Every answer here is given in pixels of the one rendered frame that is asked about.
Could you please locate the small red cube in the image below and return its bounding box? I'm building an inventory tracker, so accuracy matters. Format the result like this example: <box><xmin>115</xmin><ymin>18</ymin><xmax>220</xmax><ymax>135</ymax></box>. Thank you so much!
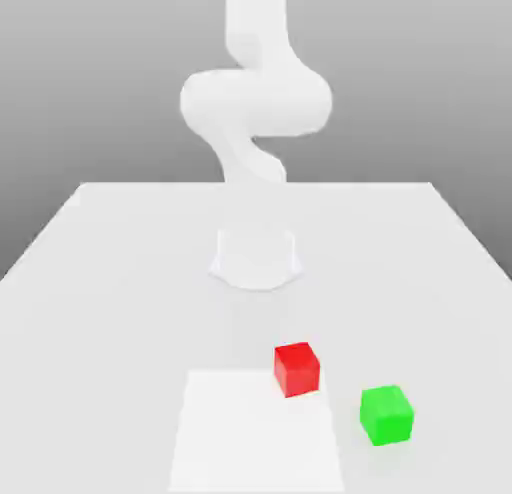
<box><xmin>273</xmin><ymin>341</ymin><xmax>322</xmax><ymax>399</ymax></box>

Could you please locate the small green cube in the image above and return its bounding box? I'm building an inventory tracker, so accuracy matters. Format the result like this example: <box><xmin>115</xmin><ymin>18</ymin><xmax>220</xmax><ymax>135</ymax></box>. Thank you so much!
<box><xmin>358</xmin><ymin>384</ymin><xmax>416</xmax><ymax>448</ymax></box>

